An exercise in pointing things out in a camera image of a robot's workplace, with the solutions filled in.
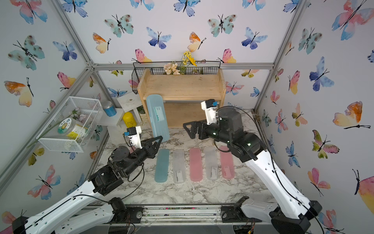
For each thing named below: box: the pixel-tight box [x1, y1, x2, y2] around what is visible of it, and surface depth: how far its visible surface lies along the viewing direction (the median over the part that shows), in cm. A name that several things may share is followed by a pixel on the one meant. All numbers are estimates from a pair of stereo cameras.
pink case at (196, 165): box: [188, 147, 204, 182], surface depth 94 cm
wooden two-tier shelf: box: [137, 68, 227, 128], surface depth 77 cm
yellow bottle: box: [122, 111, 137, 129], surface depth 103 cm
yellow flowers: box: [180, 50, 198, 75], surface depth 85 cm
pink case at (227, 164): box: [219, 145, 235, 180], surface depth 90 cm
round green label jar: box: [57, 117, 83, 135], surface depth 65 cm
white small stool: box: [116, 91, 143, 127], surface depth 97 cm
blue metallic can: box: [102, 100, 117, 117], surface depth 96 cm
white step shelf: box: [98, 107, 125, 127], surface depth 97 cm
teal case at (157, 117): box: [146, 94, 170, 143], surface depth 66 cm
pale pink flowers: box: [163, 62, 181, 76], surface depth 83 cm
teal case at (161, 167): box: [154, 148, 170, 183], surface depth 91 cm
